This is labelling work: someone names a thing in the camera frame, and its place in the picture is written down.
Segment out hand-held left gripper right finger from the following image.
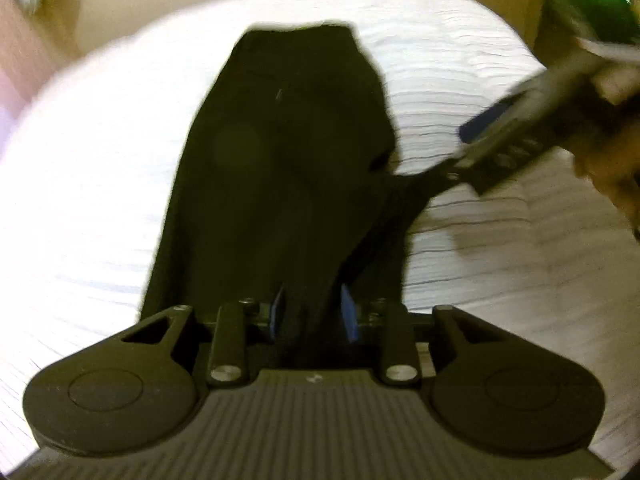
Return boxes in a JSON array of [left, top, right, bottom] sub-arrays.
[[340, 284, 507, 387]]

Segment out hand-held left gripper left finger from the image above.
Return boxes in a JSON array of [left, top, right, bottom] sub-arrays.
[[120, 286, 288, 388]]

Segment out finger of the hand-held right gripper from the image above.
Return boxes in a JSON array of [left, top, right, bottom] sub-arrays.
[[458, 56, 597, 146], [397, 119, 567, 197]]

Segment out black garment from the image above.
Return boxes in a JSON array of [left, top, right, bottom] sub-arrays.
[[137, 21, 443, 367]]

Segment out person's right hand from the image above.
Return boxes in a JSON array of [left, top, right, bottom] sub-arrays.
[[572, 57, 640, 233]]

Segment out bed with striped sheet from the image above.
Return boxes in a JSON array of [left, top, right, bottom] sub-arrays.
[[0, 0, 640, 461]]

